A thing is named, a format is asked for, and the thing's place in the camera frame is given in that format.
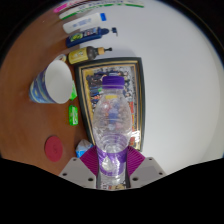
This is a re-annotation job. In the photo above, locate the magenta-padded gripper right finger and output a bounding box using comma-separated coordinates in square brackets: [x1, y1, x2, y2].
[124, 145, 167, 190]

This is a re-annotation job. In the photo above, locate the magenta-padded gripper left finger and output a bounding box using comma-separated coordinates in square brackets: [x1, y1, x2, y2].
[58, 145, 101, 190]

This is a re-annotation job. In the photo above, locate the clear purple-capped water bottle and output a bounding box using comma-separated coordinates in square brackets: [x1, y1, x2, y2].
[91, 75, 134, 191]

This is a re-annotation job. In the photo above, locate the blue tissue pack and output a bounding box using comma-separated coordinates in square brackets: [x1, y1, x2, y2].
[74, 139, 94, 159]

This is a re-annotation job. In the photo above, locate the flat round red coaster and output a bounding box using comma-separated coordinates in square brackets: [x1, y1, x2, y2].
[44, 135, 64, 163]

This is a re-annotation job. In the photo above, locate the green soap packet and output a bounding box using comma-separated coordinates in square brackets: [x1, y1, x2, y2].
[68, 104, 80, 127]
[69, 79, 78, 101]

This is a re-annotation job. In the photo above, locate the framed group photo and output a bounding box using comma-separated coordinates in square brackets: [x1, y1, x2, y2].
[73, 57, 146, 153]

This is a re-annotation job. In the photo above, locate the blue yellow patterned paper cup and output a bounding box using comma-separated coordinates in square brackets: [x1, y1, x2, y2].
[28, 53, 75, 105]

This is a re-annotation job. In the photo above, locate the dark blue pump bottle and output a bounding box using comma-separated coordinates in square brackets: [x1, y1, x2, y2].
[65, 26, 118, 49]

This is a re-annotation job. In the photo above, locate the white blue-capped lotion bottle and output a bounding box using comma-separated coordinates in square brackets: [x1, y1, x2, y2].
[62, 12, 108, 34]

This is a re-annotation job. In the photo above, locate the long green white box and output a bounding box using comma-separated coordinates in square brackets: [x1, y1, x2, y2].
[59, 1, 146, 20]

